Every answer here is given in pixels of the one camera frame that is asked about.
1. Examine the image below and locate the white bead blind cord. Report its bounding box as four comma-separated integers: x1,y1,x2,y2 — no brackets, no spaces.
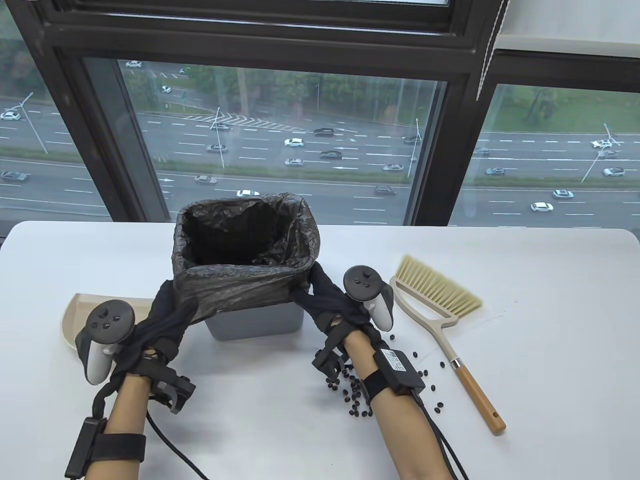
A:
475,0,510,101

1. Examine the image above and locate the white table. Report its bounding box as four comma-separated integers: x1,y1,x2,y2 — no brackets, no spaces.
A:
0,221,640,480

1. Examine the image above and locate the black plastic bin bag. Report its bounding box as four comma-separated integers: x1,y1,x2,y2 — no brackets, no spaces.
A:
171,192,321,325

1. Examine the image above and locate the black window frame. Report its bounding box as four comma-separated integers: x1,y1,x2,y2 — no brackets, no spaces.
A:
0,0,640,228

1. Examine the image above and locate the person's left hand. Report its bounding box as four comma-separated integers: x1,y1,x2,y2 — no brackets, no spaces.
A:
111,280,197,377

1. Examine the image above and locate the black forearm sensor box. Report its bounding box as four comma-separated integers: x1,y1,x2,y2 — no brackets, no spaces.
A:
372,347,426,391
65,417,107,478

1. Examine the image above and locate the person's right hand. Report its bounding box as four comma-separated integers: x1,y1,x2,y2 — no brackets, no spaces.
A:
291,261,386,351

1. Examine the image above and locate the person's left forearm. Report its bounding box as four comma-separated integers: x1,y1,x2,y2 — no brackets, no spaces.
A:
87,372,153,480

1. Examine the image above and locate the black forearm strap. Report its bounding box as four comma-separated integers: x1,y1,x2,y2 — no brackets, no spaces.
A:
92,432,147,463
361,370,396,403

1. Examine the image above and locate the black sensor cable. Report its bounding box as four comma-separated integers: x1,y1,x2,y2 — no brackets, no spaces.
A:
147,410,211,480
410,390,471,480

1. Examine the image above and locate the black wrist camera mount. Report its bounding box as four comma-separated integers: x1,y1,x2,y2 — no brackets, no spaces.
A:
132,357,196,415
312,325,351,385

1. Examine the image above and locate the beige hand broom wooden handle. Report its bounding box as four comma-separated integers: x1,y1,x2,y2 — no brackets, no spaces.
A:
389,254,507,436

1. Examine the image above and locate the pile of coffee beans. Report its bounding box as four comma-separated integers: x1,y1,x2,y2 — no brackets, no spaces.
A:
325,334,447,418

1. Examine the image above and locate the beige plastic dustpan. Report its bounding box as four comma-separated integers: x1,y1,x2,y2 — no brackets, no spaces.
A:
61,293,157,357

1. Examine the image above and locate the grey food waste bin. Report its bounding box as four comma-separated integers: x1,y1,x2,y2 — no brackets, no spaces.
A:
204,300,304,342

